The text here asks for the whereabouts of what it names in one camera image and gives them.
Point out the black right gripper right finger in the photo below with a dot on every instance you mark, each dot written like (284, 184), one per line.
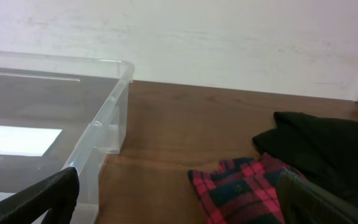
(303, 202)

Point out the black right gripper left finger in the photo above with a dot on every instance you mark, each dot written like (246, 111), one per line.
(55, 197)

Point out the red black plaid cloth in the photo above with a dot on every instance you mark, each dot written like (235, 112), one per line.
(243, 190)

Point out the black garment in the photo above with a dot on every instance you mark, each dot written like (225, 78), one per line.
(324, 150)

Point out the white label in bin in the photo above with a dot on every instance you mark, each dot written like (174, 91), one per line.
(31, 142)

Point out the clear plastic storage bin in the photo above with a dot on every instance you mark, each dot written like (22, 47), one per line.
(84, 97)

